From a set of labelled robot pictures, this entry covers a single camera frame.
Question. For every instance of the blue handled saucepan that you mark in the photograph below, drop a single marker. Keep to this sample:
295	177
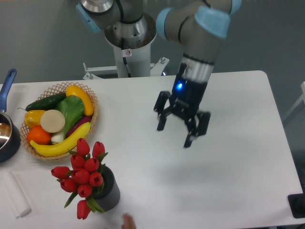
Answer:
9	134

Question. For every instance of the white metal frame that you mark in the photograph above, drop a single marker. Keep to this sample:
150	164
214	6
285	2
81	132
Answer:
296	107

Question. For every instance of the red tulip bouquet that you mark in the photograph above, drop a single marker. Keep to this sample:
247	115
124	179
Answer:
85	178

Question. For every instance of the black device at table edge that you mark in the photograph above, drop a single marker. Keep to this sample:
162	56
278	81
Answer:
297	205

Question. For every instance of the purple eggplant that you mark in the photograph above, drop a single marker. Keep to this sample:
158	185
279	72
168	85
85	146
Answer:
83	120

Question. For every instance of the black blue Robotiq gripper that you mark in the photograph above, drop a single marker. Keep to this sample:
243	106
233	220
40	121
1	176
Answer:
184	103

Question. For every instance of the white rolled cloth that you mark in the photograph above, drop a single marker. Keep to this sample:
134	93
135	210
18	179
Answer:
14	194

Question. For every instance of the orange fruit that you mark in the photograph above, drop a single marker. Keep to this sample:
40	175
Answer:
39	135

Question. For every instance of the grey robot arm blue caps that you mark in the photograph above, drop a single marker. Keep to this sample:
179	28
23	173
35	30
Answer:
199	27

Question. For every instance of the beige round onion slice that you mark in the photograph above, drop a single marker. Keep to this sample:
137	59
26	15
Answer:
52	121

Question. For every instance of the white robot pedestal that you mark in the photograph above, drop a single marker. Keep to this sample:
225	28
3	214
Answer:
131	45

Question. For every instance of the woven wicker basket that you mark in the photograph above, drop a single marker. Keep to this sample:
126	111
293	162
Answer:
56	89

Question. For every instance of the green bok choy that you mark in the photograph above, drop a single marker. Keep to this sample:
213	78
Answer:
72	107

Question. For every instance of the dark green cucumber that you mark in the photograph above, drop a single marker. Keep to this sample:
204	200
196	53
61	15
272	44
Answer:
46	103

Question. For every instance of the yellow bell pepper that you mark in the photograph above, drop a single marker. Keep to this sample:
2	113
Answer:
33	118

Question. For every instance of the dark grey ribbed vase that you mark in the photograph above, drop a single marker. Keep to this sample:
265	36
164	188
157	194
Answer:
109	197

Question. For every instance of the long yellow banana squash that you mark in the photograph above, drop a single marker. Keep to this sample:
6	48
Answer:
64	146

